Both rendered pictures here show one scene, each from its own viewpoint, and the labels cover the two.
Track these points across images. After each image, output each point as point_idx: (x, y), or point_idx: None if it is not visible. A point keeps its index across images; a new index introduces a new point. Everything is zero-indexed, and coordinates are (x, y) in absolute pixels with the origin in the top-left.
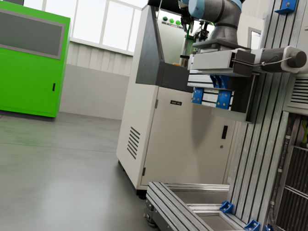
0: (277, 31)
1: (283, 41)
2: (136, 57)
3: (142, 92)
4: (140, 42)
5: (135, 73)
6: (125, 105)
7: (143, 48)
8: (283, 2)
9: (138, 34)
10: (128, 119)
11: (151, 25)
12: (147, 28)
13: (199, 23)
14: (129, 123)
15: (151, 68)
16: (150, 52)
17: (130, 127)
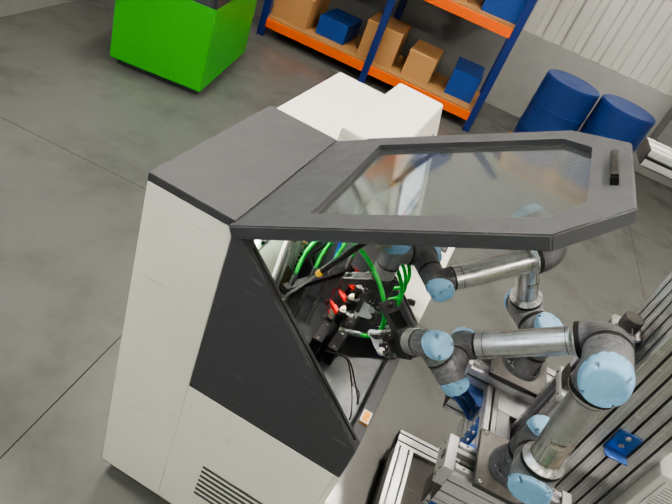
0: (589, 458)
1: (594, 473)
2: (166, 318)
3: (257, 442)
4: (184, 294)
5: (178, 359)
6: (127, 391)
7: (223, 336)
8: (614, 437)
9: (150, 249)
10: (172, 439)
11: (271, 319)
12: (245, 306)
13: (375, 281)
14: (181, 450)
15: (309, 433)
16: (289, 389)
17: (196, 464)
